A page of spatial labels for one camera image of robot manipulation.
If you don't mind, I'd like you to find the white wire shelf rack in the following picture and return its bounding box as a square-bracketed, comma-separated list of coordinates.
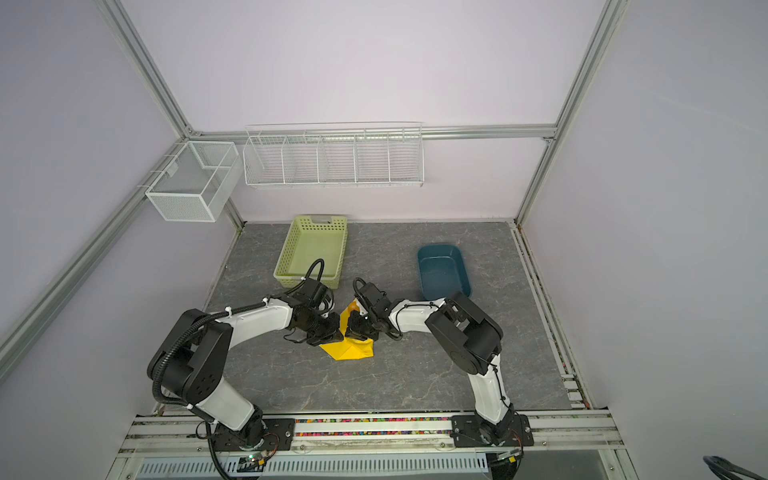
[243, 122, 425, 188]

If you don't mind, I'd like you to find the green perforated plastic basket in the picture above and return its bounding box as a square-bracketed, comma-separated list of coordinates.
[273, 215, 348, 290]

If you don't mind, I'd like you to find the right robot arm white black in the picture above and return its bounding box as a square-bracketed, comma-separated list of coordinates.
[345, 278, 534, 449]

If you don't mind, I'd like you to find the white mesh wall basket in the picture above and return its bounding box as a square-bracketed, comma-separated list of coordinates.
[145, 141, 244, 223]

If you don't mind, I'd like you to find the yellow paper napkin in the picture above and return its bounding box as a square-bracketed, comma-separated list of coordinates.
[320, 300, 374, 361]

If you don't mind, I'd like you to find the dark teal plastic bin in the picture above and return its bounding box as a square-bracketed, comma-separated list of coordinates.
[417, 244, 472, 300]

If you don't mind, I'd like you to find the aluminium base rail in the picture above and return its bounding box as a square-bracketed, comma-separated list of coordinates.
[108, 410, 637, 479]

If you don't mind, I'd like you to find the black cable at corner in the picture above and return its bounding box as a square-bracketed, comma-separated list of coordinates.
[703, 455, 768, 480]

